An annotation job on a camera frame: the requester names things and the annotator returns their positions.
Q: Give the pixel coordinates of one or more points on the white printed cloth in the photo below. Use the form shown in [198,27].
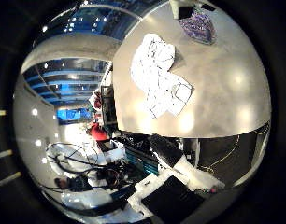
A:
[158,77]

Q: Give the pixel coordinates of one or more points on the person in red top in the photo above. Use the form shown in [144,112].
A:
[97,132]

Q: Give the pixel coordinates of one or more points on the person in dark clothes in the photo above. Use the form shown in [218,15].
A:
[68,183]

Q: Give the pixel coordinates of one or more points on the white moulded chair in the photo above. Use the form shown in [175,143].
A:
[71,155]

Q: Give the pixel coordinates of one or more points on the black equipment rack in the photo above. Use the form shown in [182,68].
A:
[108,105]

